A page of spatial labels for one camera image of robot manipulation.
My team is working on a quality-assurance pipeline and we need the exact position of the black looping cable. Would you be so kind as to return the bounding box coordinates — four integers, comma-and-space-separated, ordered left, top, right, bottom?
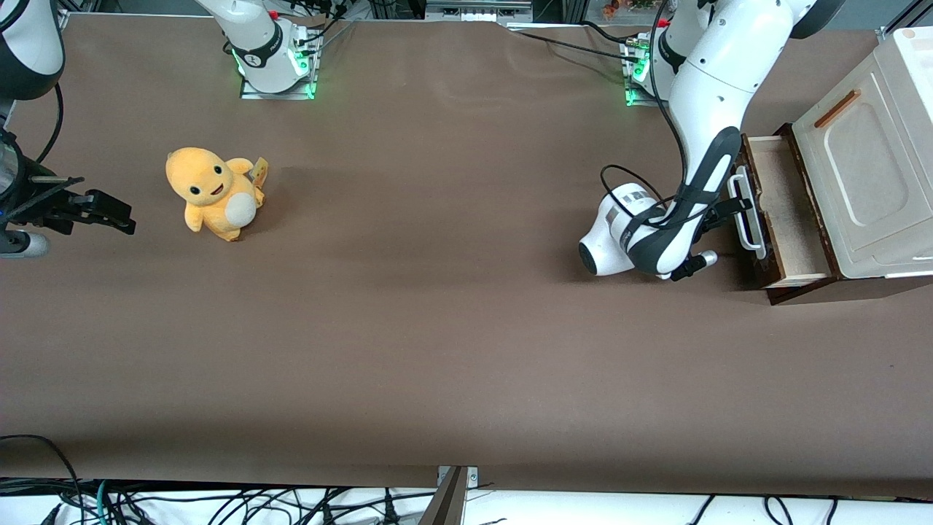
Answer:
0, 435, 82, 525

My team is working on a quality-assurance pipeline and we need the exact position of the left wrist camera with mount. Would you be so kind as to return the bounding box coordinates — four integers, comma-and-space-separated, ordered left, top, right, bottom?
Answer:
669, 250, 719, 282

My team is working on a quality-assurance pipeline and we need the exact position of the yellow plush toy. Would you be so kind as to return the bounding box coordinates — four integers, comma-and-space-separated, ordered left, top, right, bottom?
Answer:
165, 147, 269, 243

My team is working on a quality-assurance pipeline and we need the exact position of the cream and brown cabinet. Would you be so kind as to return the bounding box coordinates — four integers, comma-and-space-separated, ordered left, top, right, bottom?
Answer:
765, 26, 933, 306

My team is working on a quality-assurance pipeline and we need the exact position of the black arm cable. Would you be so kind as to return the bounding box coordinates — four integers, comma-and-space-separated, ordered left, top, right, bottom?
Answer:
600, 0, 737, 227
36, 84, 65, 165

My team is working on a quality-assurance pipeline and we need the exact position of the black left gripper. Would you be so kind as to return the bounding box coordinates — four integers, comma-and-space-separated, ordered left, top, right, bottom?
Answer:
701, 198, 753, 234

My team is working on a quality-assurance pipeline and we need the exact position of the brown table cover sheet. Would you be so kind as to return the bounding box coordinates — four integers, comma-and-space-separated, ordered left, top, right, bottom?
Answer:
0, 13, 933, 498

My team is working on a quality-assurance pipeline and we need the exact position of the short black table cable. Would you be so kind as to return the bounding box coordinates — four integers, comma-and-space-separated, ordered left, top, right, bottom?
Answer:
579, 20, 639, 46

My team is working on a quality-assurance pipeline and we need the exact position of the dark brown post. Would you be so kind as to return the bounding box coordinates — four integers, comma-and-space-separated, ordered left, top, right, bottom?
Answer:
421, 467, 467, 525

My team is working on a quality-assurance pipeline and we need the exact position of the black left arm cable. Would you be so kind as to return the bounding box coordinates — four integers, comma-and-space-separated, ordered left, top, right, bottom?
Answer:
600, 0, 737, 227

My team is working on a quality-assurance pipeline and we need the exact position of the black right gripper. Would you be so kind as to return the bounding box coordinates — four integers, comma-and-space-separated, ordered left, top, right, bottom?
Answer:
7, 184, 136, 236

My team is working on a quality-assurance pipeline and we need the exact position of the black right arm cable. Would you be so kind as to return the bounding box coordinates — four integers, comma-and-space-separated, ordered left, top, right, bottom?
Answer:
36, 84, 65, 165

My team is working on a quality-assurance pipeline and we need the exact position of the orange cabinet handle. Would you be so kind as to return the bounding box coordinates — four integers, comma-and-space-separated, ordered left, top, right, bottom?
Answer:
814, 89, 862, 129

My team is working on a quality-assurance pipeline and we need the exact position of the brown drawer with white handle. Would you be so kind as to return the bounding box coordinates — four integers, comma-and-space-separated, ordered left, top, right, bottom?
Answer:
727, 133, 839, 291

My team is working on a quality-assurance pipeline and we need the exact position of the long black table cable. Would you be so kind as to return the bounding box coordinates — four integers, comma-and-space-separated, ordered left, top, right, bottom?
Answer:
508, 28, 642, 65

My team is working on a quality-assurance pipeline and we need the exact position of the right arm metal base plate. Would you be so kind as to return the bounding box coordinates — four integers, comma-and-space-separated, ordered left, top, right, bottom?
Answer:
241, 22, 319, 101

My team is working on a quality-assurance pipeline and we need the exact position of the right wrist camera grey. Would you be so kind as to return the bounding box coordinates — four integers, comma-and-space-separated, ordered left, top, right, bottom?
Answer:
0, 230, 50, 257

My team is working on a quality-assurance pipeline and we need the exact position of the aluminium frame rail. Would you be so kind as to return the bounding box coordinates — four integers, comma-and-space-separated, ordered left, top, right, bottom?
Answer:
425, 0, 533, 23

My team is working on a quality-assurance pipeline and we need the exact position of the aluminium corner profile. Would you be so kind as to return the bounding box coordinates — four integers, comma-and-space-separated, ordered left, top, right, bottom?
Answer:
878, 0, 933, 44

